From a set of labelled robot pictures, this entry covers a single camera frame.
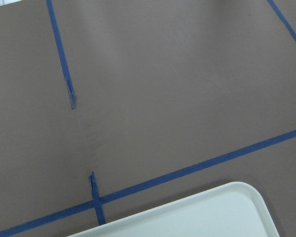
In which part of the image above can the white bear tray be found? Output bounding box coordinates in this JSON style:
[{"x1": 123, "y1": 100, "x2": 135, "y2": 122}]
[{"x1": 76, "y1": 182, "x2": 279, "y2": 237}]

